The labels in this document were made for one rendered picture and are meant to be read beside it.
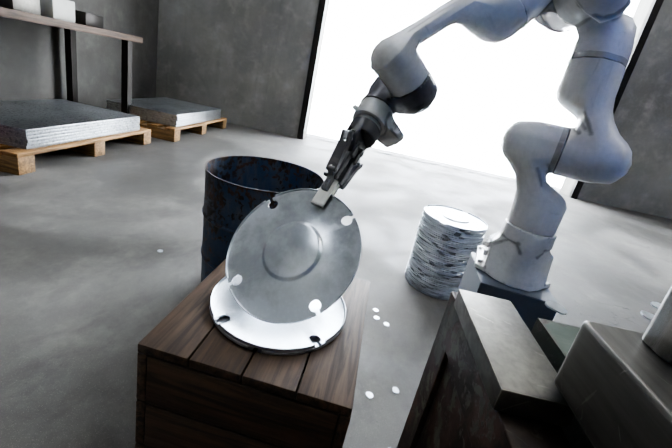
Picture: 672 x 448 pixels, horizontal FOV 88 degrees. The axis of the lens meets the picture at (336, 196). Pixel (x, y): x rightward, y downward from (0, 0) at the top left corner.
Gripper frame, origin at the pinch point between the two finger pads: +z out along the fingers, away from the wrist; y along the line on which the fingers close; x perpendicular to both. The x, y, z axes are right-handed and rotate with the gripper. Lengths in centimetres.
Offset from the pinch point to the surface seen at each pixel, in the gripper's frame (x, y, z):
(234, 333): -1.4, -0.4, 32.7
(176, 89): -399, -195, -162
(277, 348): 7.2, -1.6, 31.0
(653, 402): 45, 35, 21
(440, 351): 33.2, 13.9, 21.0
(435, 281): 15, -97, -22
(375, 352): 10, -67, 19
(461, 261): 23, -92, -33
